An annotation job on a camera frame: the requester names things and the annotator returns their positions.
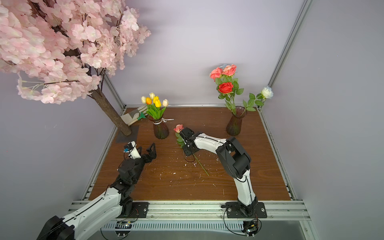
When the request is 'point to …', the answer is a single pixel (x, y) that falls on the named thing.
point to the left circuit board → (123, 228)
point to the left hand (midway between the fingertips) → (150, 144)
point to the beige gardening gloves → (134, 115)
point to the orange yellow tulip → (150, 109)
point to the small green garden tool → (141, 116)
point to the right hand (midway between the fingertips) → (189, 147)
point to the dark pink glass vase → (234, 126)
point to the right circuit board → (250, 228)
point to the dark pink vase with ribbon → (160, 129)
